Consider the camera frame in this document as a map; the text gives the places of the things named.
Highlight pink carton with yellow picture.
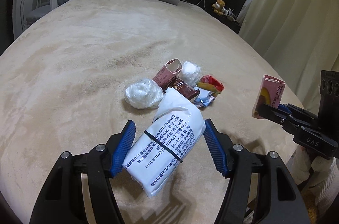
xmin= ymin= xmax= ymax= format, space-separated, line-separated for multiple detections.
xmin=252 ymin=75 xmax=286 ymax=118

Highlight dark brown snack wrapper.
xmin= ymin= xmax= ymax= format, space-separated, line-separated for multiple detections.
xmin=169 ymin=78 xmax=201 ymax=103

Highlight person's right hand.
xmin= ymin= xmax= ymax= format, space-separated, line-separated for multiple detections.
xmin=293 ymin=146 xmax=335 ymax=185

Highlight metal frame chair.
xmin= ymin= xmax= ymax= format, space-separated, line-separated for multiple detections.
xmin=20 ymin=0 xmax=77 ymax=26

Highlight red and yellow wrapper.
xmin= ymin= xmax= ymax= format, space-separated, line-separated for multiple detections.
xmin=197 ymin=75 xmax=224 ymax=95

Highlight cream curtain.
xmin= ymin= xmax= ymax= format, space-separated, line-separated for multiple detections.
xmin=238 ymin=0 xmax=339 ymax=73

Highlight small toiletry bottles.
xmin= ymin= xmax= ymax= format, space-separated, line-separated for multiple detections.
xmin=224 ymin=8 xmax=239 ymax=22

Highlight open pink carton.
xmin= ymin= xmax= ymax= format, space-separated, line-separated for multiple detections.
xmin=152 ymin=58 xmax=183 ymax=88

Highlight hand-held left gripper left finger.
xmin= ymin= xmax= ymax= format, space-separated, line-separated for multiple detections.
xmin=30 ymin=120 xmax=137 ymax=224

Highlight brown teddy bear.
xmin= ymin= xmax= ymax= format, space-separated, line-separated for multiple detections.
xmin=212 ymin=0 xmax=226 ymax=16

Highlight white printed packet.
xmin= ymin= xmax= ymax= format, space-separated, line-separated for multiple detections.
xmin=122 ymin=87 xmax=206 ymax=199

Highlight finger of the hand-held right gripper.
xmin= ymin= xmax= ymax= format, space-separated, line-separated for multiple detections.
xmin=277 ymin=103 xmax=320 ymax=125
xmin=256 ymin=103 xmax=301 ymax=134

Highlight clear plastic bag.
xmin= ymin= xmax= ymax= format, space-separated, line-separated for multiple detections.
xmin=182 ymin=61 xmax=202 ymax=87
xmin=123 ymin=77 xmax=164 ymax=110

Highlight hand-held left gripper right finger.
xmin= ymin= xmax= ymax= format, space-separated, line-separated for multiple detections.
xmin=204 ymin=118 xmax=310 ymax=224

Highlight white and blue wrapper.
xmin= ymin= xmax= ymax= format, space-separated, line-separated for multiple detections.
xmin=193 ymin=88 xmax=215 ymax=108

